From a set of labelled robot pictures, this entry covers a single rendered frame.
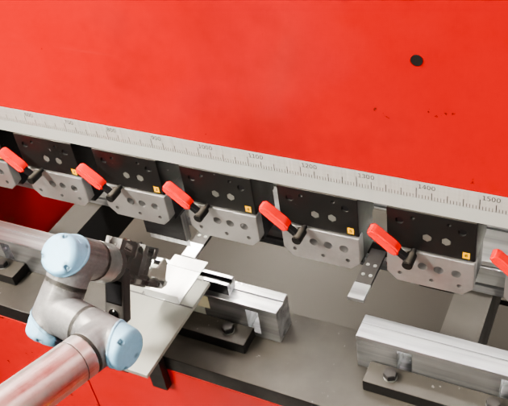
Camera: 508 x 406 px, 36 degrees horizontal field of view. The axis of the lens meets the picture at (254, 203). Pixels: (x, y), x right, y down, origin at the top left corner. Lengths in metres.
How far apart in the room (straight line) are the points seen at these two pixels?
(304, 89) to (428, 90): 0.20
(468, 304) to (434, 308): 1.17
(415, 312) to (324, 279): 0.38
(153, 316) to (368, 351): 0.45
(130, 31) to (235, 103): 0.21
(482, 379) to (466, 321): 0.20
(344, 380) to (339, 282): 1.42
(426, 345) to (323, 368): 0.23
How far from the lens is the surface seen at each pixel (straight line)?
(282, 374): 1.66
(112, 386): 1.99
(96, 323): 1.31
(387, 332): 1.60
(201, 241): 1.78
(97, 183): 1.56
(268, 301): 1.67
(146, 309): 1.67
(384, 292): 2.99
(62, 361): 1.25
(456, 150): 1.19
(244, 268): 3.14
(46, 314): 1.38
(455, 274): 1.37
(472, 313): 1.76
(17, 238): 2.02
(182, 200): 1.45
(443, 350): 1.57
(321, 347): 1.70
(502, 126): 1.15
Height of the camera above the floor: 2.19
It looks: 40 degrees down
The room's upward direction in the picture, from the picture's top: 10 degrees counter-clockwise
